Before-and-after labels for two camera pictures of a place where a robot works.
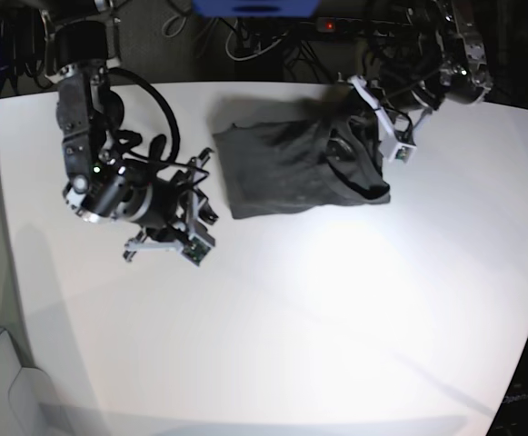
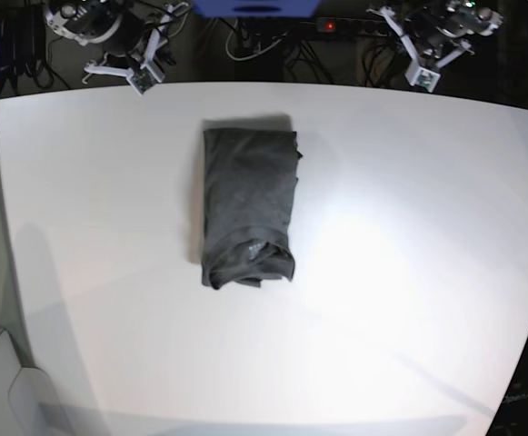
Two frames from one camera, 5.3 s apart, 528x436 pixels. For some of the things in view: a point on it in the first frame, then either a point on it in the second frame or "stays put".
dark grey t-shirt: x=287 y=155 to x=249 y=193
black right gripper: x=407 y=96 to x=432 y=31
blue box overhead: x=256 y=8 stays put
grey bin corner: x=12 y=400 stays put
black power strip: x=338 y=24 stays put
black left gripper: x=164 y=202 to x=129 y=38
